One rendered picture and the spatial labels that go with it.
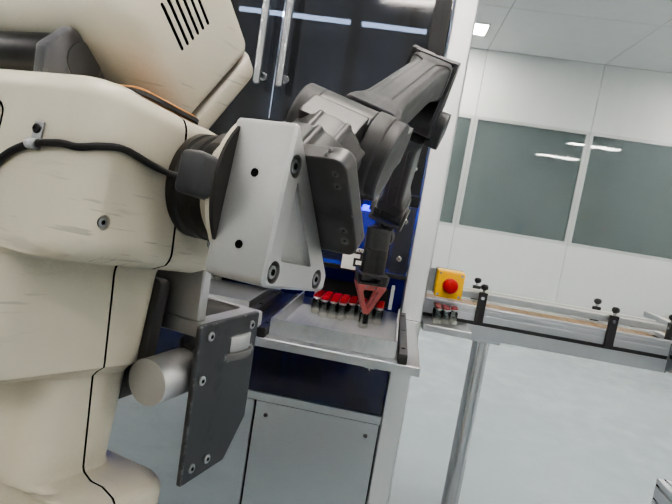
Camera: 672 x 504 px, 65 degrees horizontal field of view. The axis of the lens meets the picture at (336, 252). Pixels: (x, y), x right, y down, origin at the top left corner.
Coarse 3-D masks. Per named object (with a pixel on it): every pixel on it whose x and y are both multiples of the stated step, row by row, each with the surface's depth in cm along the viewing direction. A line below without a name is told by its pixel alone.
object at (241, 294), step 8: (224, 280) 155; (216, 288) 143; (224, 288) 144; (232, 288) 146; (240, 288) 148; (248, 288) 150; (256, 288) 151; (264, 288) 153; (272, 288) 141; (216, 296) 120; (224, 296) 120; (232, 296) 136; (240, 296) 138; (248, 296) 139; (256, 296) 126; (264, 296) 134; (240, 304) 120; (248, 304) 120
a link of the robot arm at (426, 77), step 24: (408, 72) 67; (432, 72) 71; (456, 72) 79; (360, 96) 54; (384, 96) 57; (408, 96) 60; (432, 96) 76; (288, 120) 48; (384, 120) 48; (408, 120) 66; (432, 120) 82; (360, 144) 47; (384, 144) 47; (360, 168) 47; (384, 168) 48; (360, 192) 50
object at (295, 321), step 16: (288, 304) 123; (304, 304) 141; (272, 320) 108; (288, 320) 121; (304, 320) 124; (320, 320) 126; (336, 320) 129; (352, 320) 131; (384, 320) 137; (288, 336) 108; (304, 336) 107; (320, 336) 107; (336, 336) 106; (352, 336) 106; (368, 336) 106; (384, 336) 121; (368, 352) 106; (384, 352) 105
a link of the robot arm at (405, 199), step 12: (444, 120) 83; (432, 132) 85; (444, 132) 88; (408, 144) 90; (420, 144) 88; (432, 144) 88; (408, 156) 93; (396, 168) 99; (408, 168) 97; (396, 180) 103; (408, 180) 102; (384, 192) 110; (396, 192) 107; (408, 192) 112; (384, 204) 115; (396, 204) 112; (408, 204) 117; (384, 216) 120; (396, 216) 117
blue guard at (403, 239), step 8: (368, 208) 140; (416, 208) 139; (408, 216) 139; (368, 224) 141; (376, 224) 141; (408, 224) 140; (400, 232) 140; (408, 232) 140; (400, 240) 140; (408, 240) 140; (360, 248) 142; (392, 248) 141; (400, 248) 140; (408, 248) 140; (328, 256) 143; (336, 256) 143; (392, 256) 141; (400, 256) 141; (408, 256) 140; (392, 264) 141; (400, 264) 141; (392, 272) 141; (400, 272) 141
